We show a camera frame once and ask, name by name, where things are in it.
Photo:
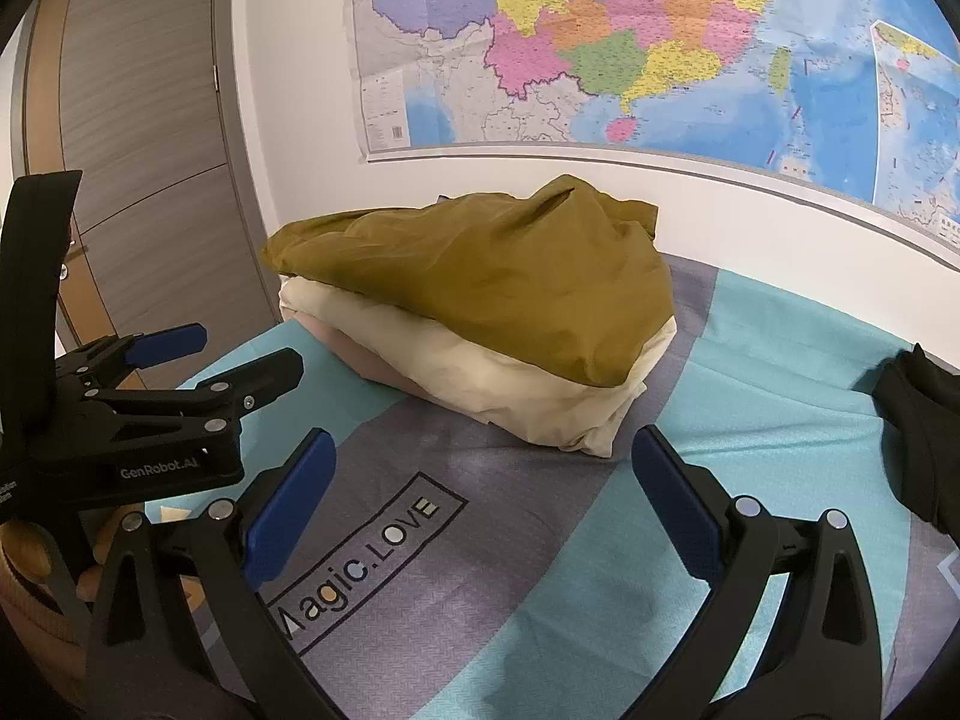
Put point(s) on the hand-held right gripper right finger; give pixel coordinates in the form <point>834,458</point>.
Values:
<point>679,502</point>

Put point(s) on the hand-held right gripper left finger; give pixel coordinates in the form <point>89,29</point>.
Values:
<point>289,510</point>

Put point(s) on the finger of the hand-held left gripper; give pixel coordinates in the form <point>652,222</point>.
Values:
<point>262,379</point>
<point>169,343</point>

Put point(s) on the olive green garment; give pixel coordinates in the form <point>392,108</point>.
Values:
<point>487,277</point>

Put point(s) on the person's left hand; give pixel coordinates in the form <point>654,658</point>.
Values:
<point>94,547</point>

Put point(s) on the pink garment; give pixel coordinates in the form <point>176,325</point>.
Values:
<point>367,367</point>

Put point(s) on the teal and grey bed sheet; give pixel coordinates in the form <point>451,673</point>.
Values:
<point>525,540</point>

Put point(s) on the cream garment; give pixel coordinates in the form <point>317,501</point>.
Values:
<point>465,375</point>

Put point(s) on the grey wood-grain door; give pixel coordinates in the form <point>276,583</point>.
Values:
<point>150,90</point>

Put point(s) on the black garment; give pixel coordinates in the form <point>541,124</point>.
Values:
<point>922,420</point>

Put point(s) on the colourful wall map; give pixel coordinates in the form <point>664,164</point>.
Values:
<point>637,15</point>

